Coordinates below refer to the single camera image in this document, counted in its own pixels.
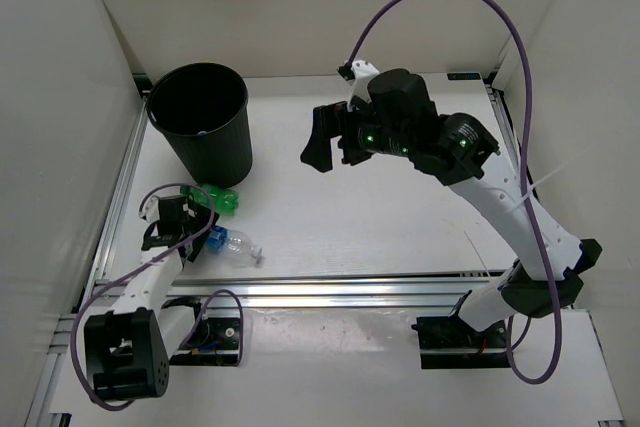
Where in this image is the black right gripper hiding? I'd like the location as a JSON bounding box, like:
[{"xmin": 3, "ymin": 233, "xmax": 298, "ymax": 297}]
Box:
[{"xmin": 300, "ymin": 94, "xmax": 414, "ymax": 174}]

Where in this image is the green plastic soda bottle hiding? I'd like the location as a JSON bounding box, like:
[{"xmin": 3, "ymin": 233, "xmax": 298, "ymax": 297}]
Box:
[{"xmin": 180, "ymin": 184, "xmax": 239, "ymax": 217}]

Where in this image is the clear Aquafina bottle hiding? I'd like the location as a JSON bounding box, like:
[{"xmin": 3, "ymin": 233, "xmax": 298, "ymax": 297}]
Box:
[{"xmin": 206, "ymin": 226, "xmax": 263, "ymax": 267}]

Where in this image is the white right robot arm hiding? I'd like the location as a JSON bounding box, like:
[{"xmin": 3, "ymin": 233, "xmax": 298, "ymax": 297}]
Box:
[{"xmin": 300, "ymin": 69, "xmax": 602, "ymax": 347}]

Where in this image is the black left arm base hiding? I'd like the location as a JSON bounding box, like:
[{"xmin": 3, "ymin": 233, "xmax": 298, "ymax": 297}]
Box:
[{"xmin": 169, "ymin": 316, "xmax": 243, "ymax": 367}]

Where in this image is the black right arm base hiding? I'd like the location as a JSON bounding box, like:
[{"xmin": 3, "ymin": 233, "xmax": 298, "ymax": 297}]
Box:
[{"xmin": 411, "ymin": 316, "xmax": 509, "ymax": 370}]

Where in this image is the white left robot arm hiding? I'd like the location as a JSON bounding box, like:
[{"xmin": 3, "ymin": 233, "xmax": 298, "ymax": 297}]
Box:
[{"xmin": 83, "ymin": 194, "xmax": 218, "ymax": 409}]

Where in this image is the black plastic waste bin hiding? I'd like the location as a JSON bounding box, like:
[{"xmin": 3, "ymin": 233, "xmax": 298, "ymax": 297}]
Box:
[{"xmin": 146, "ymin": 62, "xmax": 253, "ymax": 188}]

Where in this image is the white zip tie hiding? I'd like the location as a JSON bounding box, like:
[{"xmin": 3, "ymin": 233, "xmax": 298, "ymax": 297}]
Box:
[{"xmin": 519, "ymin": 159, "xmax": 574, "ymax": 204}]

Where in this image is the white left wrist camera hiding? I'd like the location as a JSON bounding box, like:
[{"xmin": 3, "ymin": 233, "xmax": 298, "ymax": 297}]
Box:
[{"xmin": 138, "ymin": 195, "xmax": 159, "ymax": 224}]

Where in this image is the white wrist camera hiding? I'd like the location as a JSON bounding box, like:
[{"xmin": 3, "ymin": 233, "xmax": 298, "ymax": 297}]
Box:
[
  {"xmin": 337, "ymin": 59, "xmax": 380, "ymax": 112},
  {"xmin": 138, "ymin": 195, "xmax": 159, "ymax": 224}
]

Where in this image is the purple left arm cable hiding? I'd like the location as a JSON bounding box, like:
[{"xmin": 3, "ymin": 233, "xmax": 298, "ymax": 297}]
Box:
[{"xmin": 71, "ymin": 183, "xmax": 244, "ymax": 409}]

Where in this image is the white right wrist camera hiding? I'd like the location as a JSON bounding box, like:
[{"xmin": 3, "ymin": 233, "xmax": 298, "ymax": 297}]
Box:
[{"xmin": 337, "ymin": 59, "xmax": 380, "ymax": 112}]

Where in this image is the aluminium front frame rail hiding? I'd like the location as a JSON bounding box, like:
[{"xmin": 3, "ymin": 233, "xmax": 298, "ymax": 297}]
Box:
[{"xmin": 164, "ymin": 272, "xmax": 500, "ymax": 311}]

